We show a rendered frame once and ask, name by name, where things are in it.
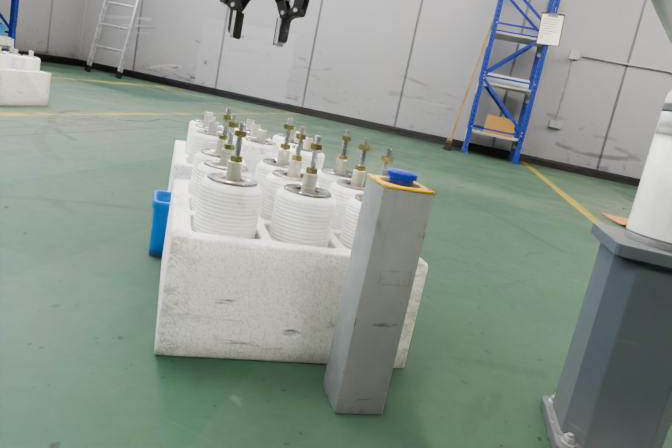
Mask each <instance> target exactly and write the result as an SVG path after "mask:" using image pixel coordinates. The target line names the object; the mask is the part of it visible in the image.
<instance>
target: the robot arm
mask: <svg viewBox="0 0 672 448"><path fill-rule="evenodd" d="M309 1H310V0H294V3H293V6H292V8H291V4H290V3H291V0H275V2H276V4H277V8H278V12H279V16H280V18H277V21H276V27H275V33H274V39H273V45H274V46H277V47H283V44H284V43H286V42H287V40H288V35H289V30H290V24H291V21H292V20H293V19H295V18H303V17H304V16H305V15H306V11H307V8H308V4H309ZM650 1H651V3H652V5H653V7H654V9H655V11H656V13H657V15H658V18H659V20H660V22H661V24H662V26H663V28H664V30H665V32H666V34H667V37H668V38H669V40H670V42H671V44H672V0H650ZM220 2H222V3H224V4H225V5H227V6H228V7H229V8H230V16H229V22H228V32H229V33H230V37H231V38H234V39H240V38H241V32H242V26H243V20H244V13H242V12H243V11H244V9H245V8H246V6H247V5H248V3H249V2H250V0H220ZM624 236H625V237H627V238H629V239H631V240H633V241H636V242H638V243H641V244H644V245H647V246H650V247H654V248H657V249H661V250H664V251H668V252H672V90H671V91H670V92H669V93H668V94H667V96H666V98H665V101H664V104H663V107H662V112H661V114H660V117H659V120H658V124H657V127H656V130H655V134H654V137H653V140H652V144H651V147H650V150H649V153H648V157H647V160H646V163H645V167H644V170H643V173H642V176H641V180H640V183H639V186H638V190H637V193H636V196H635V199H634V203H633V206H632V210H631V213H630V216H629V219H628V221H627V226H626V229H625V233H624Z"/></svg>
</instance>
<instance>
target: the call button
mask: <svg viewBox="0 0 672 448"><path fill-rule="evenodd" d="M387 175H389V179H388V180H390V181H392V182H395V183H399V184H404V185H413V181H417V177H418V175H417V174H416V173H414V172H411V171H407V170H403V169H397V168H389V169H387Z"/></svg>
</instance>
